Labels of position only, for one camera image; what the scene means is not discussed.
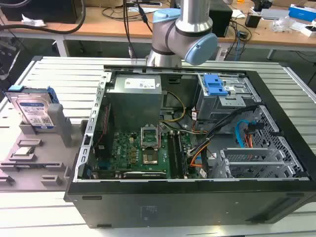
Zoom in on wooden desk white frame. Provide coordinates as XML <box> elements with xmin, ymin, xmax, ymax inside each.
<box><xmin>0</xmin><ymin>0</ymin><xmax>316</xmax><ymax>60</ymax></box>

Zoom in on black case fan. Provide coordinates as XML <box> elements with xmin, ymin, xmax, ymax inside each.
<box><xmin>94</xmin><ymin>103</ymin><xmax>115</xmax><ymax>159</ymax></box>

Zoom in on yellow wires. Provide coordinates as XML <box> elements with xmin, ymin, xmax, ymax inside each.
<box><xmin>161</xmin><ymin>91</ymin><xmax>187</xmax><ymax>123</ymax></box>

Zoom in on black computer tower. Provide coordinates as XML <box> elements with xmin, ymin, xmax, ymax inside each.
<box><xmin>209</xmin><ymin>2</ymin><xmax>234</xmax><ymax>38</ymax></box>

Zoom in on black RAM slot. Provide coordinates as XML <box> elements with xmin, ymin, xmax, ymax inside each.
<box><xmin>168</xmin><ymin>132</ymin><xmax>179</xmax><ymax>179</ymax></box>

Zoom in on clear plastic bag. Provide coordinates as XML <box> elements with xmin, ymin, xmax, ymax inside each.
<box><xmin>272</xmin><ymin>16</ymin><xmax>297</xmax><ymax>32</ymax></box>

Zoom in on metal socket cover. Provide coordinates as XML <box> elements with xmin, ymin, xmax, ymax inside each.
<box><xmin>140</xmin><ymin>126</ymin><xmax>159</xmax><ymax>151</ymax></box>

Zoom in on metal disk bay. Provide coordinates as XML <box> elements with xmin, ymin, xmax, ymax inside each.
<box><xmin>196</xmin><ymin>73</ymin><xmax>260</xmax><ymax>121</ymax></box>

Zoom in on large black equipment box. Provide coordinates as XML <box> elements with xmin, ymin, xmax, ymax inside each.
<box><xmin>0</xmin><ymin>0</ymin><xmax>85</xmax><ymax>25</ymax></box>

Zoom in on green motherboard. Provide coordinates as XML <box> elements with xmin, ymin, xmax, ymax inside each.
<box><xmin>108</xmin><ymin>130</ymin><xmax>198</xmax><ymax>180</ymax></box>

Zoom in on small black box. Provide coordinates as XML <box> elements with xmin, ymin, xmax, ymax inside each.
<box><xmin>245</xmin><ymin>13</ymin><xmax>260</xmax><ymax>28</ymax></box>

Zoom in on crumpled white paper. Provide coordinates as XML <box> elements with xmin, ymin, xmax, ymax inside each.
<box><xmin>21</xmin><ymin>13</ymin><xmax>47</xmax><ymax>27</ymax></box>

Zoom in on blue plastic bay latch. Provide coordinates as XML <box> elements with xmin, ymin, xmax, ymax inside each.
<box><xmin>203</xmin><ymin>74</ymin><xmax>229</xmax><ymax>97</ymax></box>

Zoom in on black wire connector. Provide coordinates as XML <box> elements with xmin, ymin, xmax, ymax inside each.
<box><xmin>247</xmin><ymin>122</ymin><xmax>263</xmax><ymax>135</ymax></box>

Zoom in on thick black cable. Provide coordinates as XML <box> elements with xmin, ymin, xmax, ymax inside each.
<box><xmin>0</xmin><ymin>0</ymin><xmax>86</xmax><ymax>35</ymax></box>

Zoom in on silver metal drive cage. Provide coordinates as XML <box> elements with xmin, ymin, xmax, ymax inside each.
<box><xmin>211</xmin><ymin>147</ymin><xmax>288</xmax><ymax>179</ymax></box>

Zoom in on white tray black insert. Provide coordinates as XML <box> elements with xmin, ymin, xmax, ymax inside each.
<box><xmin>299</xmin><ymin>23</ymin><xmax>316</xmax><ymax>38</ymax></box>

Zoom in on black cable bundle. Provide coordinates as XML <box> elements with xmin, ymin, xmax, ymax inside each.
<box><xmin>187</xmin><ymin>105</ymin><xmax>263</xmax><ymax>158</ymax></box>

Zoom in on grey power supply unit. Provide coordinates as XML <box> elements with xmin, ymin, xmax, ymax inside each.
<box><xmin>105</xmin><ymin>75</ymin><xmax>164</xmax><ymax>124</ymax></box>

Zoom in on black graphics card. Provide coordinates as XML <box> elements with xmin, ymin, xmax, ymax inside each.
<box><xmin>122</xmin><ymin>170</ymin><xmax>168</xmax><ymax>180</ymax></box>

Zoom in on grey parts rack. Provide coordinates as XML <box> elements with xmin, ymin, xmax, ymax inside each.
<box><xmin>0</xmin><ymin>103</ymin><xmax>89</xmax><ymax>192</ymax></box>

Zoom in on blue wire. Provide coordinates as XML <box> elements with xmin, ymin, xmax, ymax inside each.
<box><xmin>234</xmin><ymin>119</ymin><xmax>250</xmax><ymax>149</ymax></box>

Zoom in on RAM stick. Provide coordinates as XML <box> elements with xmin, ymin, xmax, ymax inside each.
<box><xmin>176</xmin><ymin>132</ymin><xmax>190</xmax><ymax>179</ymax></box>

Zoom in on blue cardboard box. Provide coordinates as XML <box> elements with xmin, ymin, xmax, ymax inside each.
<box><xmin>288</xmin><ymin>3</ymin><xmax>316</xmax><ymax>20</ymax></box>

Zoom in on black cable metal plug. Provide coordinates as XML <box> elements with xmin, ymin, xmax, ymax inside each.
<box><xmin>122</xmin><ymin>0</ymin><xmax>136</xmax><ymax>59</ymax></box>

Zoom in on orange wire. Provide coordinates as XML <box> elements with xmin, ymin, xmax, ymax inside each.
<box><xmin>243</xmin><ymin>130</ymin><xmax>254</xmax><ymax>149</ymax></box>
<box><xmin>190</xmin><ymin>151</ymin><xmax>210</xmax><ymax>169</ymax></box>

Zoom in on CPU socket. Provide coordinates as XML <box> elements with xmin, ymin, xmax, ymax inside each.
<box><xmin>142</xmin><ymin>150</ymin><xmax>159</xmax><ymax>165</ymax></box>

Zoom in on grey flat box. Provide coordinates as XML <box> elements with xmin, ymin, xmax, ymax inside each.
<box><xmin>260</xmin><ymin>8</ymin><xmax>291</xmax><ymax>20</ymax></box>

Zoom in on hard disk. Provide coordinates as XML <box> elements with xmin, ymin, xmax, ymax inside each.
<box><xmin>4</xmin><ymin>85</ymin><xmax>60</xmax><ymax>130</ymax></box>

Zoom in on silver CPU chip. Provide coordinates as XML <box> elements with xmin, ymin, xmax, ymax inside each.
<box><xmin>13</xmin><ymin>147</ymin><xmax>34</xmax><ymax>157</ymax></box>

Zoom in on black PC case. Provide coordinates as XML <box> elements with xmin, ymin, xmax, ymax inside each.
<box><xmin>63</xmin><ymin>64</ymin><xmax>316</xmax><ymax>229</ymax></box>

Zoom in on white power strip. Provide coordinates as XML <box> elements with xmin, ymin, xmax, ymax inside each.
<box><xmin>216</xmin><ymin>47</ymin><xmax>228</xmax><ymax>61</ymax></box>

